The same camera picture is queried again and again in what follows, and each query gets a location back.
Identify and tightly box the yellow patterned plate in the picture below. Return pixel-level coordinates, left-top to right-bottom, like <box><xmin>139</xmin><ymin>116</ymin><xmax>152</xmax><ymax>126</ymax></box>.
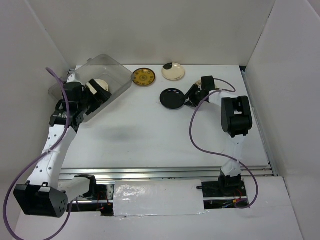
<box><xmin>132</xmin><ymin>67</ymin><xmax>156</xmax><ymax>87</ymax></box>

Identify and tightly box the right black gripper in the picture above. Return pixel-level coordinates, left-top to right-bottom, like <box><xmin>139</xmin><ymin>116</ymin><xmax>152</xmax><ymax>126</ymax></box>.
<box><xmin>181</xmin><ymin>83</ymin><xmax>204</xmax><ymax>108</ymax></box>

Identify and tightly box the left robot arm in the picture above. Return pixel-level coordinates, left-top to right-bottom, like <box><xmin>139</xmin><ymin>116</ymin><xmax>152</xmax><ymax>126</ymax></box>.
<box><xmin>13</xmin><ymin>79</ymin><xmax>114</xmax><ymax>218</ymax></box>

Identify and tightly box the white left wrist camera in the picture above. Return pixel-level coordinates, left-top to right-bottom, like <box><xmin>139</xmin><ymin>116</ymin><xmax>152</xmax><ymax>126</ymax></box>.
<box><xmin>66</xmin><ymin>73</ymin><xmax>78</xmax><ymax>83</ymax></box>

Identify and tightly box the cream plate with brown motifs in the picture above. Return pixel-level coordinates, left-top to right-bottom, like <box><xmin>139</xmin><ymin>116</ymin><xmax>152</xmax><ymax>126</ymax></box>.
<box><xmin>195</xmin><ymin>80</ymin><xmax>202</xmax><ymax>90</ymax></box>

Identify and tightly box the cream plate with black patch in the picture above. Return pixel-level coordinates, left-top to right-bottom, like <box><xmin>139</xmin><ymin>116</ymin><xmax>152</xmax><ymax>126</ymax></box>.
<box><xmin>161</xmin><ymin>62</ymin><xmax>186</xmax><ymax>81</ymax></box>

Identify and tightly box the black glossy plate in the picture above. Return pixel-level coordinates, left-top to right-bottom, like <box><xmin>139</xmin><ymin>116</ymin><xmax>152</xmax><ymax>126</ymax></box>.
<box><xmin>159</xmin><ymin>88</ymin><xmax>186</xmax><ymax>110</ymax></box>

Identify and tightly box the clear plastic bin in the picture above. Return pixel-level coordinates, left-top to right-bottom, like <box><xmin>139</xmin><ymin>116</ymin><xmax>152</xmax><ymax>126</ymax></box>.
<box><xmin>46</xmin><ymin>54</ymin><xmax>133</xmax><ymax>122</ymax></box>

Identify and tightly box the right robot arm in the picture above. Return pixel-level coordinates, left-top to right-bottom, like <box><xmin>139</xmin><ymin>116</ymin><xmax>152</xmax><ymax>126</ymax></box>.
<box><xmin>186</xmin><ymin>76</ymin><xmax>253</xmax><ymax>196</ymax></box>

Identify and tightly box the white cover panel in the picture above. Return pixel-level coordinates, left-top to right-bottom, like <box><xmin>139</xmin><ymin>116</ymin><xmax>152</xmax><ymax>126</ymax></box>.
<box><xmin>113</xmin><ymin>180</ymin><xmax>205</xmax><ymax>217</ymax></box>

